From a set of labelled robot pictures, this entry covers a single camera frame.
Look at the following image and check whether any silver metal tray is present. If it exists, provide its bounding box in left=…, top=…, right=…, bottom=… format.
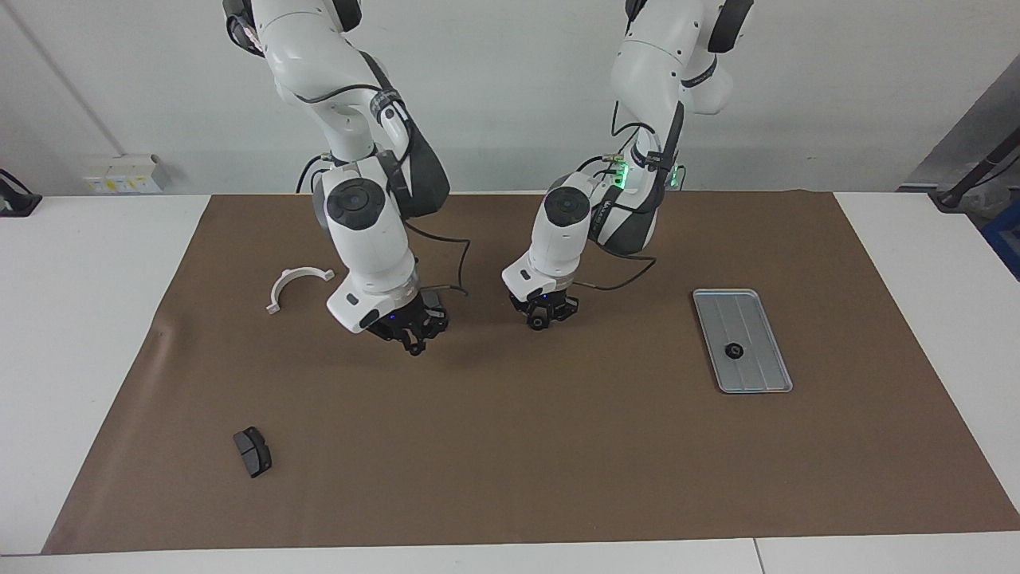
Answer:
left=692, top=289, right=794, bottom=395

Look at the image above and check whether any brown paper mat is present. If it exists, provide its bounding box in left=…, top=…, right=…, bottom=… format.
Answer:
left=41, top=190, right=1020, bottom=556

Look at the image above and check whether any black table clamp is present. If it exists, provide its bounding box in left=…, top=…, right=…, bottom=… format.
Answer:
left=0, top=169, right=42, bottom=218

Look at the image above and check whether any black metal stand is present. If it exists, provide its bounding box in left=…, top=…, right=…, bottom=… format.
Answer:
left=928, top=128, right=1020, bottom=212

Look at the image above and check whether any blue crate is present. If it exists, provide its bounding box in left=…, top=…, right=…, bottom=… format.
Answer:
left=980, top=199, right=1020, bottom=280

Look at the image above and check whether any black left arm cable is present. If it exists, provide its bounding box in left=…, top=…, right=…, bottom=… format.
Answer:
left=574, top=120, right=686, bottom=293

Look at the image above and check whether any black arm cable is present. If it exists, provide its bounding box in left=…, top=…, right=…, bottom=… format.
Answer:
left=299, top=80, right=473, bottom=297
left=574, top=120, right=686, bottom=293

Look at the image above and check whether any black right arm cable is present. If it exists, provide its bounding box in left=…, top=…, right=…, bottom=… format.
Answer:
left=299, top=80, right=473, bottom=297

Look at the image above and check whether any white curved plastic bracket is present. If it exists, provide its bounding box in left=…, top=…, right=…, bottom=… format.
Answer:
left=265, top=267, right=336, bottom=315

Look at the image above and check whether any white wall socket box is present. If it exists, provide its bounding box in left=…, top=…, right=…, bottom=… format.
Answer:
left=84, top=154, right=164, bottom=195

